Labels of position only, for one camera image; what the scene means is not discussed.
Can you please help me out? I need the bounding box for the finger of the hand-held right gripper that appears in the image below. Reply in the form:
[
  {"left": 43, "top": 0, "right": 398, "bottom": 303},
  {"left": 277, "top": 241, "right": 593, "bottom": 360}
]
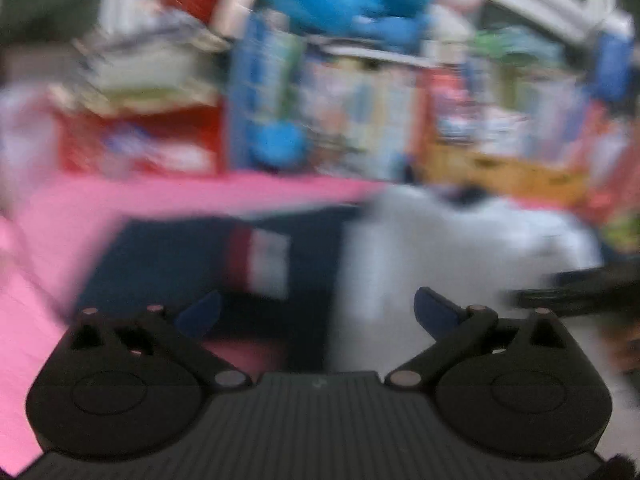
[{"left": 502, "top": 265, "right": 640, "bottom": 318}]

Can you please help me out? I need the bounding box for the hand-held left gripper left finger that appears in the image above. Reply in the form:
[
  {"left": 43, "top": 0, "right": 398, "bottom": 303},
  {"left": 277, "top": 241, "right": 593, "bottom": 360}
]
[{"left": 67, "top": 289, "right": 252, "bottom": 392}]

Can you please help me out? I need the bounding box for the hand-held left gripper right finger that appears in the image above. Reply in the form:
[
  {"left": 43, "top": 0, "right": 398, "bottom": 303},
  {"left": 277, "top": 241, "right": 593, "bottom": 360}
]
[{"left": 384, "top": 287, "right": 576, "bottom": 391}]

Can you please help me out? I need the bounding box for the white and navy jacket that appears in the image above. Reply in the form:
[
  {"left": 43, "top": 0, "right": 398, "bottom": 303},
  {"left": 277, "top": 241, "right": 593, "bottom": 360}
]
[{"left": 75, "top": 185, "right": 640, "bottom": 461}]

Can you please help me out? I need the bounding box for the pink toy house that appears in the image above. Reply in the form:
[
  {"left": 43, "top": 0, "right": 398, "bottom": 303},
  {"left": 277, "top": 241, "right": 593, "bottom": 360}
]
[{"left": 585, "top": 105, "right": 640, "bottom": 251}]

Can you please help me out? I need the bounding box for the wooden drawer box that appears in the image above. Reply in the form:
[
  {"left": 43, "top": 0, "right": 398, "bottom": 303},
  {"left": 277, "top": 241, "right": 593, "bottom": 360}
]
[{"left": 417, "top": 142, "right": 588, "bottom": 206}]

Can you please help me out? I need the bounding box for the red printed box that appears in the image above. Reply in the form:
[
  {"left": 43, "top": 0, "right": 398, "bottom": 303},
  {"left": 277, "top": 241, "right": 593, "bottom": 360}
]
[{"left": 57, "top": 105, "right": 223, "bottom": 176}]

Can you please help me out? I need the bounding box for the round blue plush ball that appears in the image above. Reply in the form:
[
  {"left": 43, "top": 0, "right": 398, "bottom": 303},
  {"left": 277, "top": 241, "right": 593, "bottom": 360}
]
[{"left": 247, "top": 122, "right": 308, "bottom": 168}]

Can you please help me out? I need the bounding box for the blue flat box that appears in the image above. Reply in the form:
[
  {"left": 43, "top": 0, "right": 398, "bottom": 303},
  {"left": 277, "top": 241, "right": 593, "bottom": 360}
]
[{"left": 595, "top": 30, "right": 633, "bottom": 101}]

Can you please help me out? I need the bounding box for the white plastic bag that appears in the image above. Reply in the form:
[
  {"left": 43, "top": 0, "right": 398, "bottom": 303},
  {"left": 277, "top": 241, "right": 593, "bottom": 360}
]
[{"left": 0, "top": 85, "right": 61, "bottom": 201}]

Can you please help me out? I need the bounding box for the stack of books and papers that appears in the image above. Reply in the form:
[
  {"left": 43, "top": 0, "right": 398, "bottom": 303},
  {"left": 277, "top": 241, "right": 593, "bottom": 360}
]
[{"left": 50, "top": 10, "right": 231, "bottom": 111}]

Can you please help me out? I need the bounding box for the folded green towel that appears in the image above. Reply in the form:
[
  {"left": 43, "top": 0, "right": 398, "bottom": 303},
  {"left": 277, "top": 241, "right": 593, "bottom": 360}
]
[{"left": 472, "top": 27, "right": 566, "bottom": 61}]

